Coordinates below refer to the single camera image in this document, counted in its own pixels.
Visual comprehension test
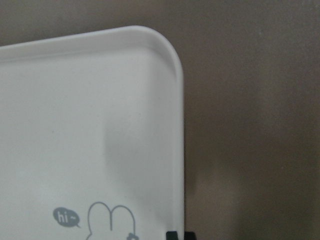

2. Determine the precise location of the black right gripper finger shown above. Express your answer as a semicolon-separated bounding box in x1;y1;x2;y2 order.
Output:
165;231;178;240

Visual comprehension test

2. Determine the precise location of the white tray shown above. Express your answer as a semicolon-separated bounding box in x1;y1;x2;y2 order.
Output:
0;26;185;240

